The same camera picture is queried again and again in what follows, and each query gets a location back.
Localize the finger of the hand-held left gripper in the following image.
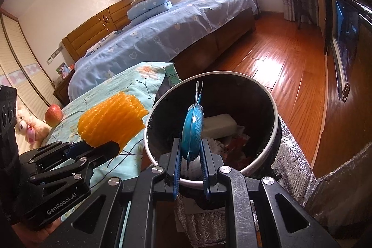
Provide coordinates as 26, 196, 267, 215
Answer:
29, 140, 88, 171
27, 140, 121, 188

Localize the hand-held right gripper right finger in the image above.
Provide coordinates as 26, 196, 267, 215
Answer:
200, 138, 342, 248

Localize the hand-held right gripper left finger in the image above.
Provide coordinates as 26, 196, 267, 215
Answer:
60, 138, 183, 248

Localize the orange foam fruit net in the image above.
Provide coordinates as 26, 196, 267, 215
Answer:
77, 92, 146, 151

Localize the blue foam fruit net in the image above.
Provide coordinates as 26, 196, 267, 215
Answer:
181, 81, 204, 170

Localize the white rimmed black bin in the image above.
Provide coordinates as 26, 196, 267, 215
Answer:
144, 71, 282, 190

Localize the person's left hand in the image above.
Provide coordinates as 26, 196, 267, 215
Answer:
10, 223, 63, 248

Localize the red apple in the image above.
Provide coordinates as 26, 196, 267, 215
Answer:
44, 104, 63, 127

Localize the cream teddy bear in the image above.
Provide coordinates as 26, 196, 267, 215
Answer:
14, 106, 53, 150

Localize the dark wooden nightstand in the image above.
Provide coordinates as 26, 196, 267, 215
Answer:
54, 69, 76, 106

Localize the cream sliding door wardrobe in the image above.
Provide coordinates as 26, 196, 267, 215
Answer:
0, 10, 63, 109

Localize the blue printed pillow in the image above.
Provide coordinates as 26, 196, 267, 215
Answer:
84, 30, 124, 57

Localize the wooden headboard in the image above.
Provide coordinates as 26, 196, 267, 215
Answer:
62, 0, 143, 63

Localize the bed with blue sheet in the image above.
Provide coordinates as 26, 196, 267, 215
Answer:
68, 0, 259, 100

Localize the folded blue quilt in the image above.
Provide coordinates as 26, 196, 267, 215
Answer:
127, 0, 173, 20

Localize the grey striped curtain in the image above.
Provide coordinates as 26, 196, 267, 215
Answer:
282, 0, 320, 23

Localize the black framed television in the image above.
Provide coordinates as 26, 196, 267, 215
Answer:
320, 0, 372, 97

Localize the photo frame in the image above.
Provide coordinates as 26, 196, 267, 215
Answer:
56, 62, 72, 78

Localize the wall switch panel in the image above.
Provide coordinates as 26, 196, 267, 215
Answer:
46, 45, 65, 64

